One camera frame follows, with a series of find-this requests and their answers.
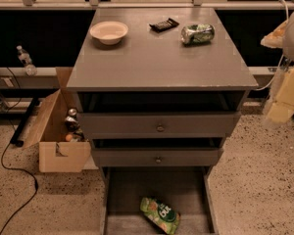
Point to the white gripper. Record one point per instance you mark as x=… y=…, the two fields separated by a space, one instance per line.
x=282 y=108

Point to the green rice chip bag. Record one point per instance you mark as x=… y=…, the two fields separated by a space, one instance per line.
x=160 y=214

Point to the grey drawer cabinet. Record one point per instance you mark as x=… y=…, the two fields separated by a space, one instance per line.
x=151 y=72

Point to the grey top drawer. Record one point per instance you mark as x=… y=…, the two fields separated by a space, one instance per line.
x=157 y=125

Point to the grey drawer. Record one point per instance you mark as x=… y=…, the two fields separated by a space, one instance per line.
x=157 y=125
x=184 y=189
x=156 y=157

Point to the grey bottom drawer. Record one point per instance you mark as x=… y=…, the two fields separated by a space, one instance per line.
x=184 y=189

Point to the grey middle drawer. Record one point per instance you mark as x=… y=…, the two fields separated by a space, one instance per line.
x=156 y=157

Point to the crushed green soda can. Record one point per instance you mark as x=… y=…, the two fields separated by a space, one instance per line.
x=197 y=33

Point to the black chocolate bar wrapper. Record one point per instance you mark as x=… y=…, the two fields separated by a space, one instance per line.
x=165 y=25

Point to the white bowl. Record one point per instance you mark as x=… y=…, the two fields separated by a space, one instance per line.
x=109 y=33

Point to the dark items in box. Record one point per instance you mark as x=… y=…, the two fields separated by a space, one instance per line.
x=75 y=133

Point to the cardboard box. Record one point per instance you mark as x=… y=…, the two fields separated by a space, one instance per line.
x=56 y=152

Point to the clear plastic water bottle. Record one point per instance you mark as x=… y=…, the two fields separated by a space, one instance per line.
x=24 y=57

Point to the black floor bar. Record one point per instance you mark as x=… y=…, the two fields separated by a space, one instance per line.
x=15 y=140

